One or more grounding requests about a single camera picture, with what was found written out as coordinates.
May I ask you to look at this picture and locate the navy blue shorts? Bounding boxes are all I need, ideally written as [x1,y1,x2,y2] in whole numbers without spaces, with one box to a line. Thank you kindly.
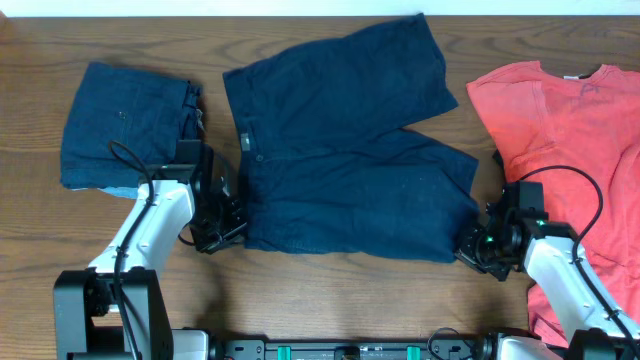
[223,14,478,263]
[60,62,202,199]

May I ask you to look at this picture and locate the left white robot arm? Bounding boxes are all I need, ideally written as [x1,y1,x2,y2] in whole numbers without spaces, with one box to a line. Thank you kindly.
[53,165,246,359]

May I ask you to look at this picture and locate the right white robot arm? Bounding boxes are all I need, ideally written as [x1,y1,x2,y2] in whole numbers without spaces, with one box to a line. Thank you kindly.
[455,219,639,359]

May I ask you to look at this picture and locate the folded navy blue shorts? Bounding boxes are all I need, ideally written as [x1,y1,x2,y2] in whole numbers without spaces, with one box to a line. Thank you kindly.
[60,62,202,199]

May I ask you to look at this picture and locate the red t-shirt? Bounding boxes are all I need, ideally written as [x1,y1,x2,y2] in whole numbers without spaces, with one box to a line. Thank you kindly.
[467,61,639,320]

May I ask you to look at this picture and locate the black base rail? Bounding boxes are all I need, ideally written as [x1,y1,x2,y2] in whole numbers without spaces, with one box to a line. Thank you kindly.
[209,335,495,360]

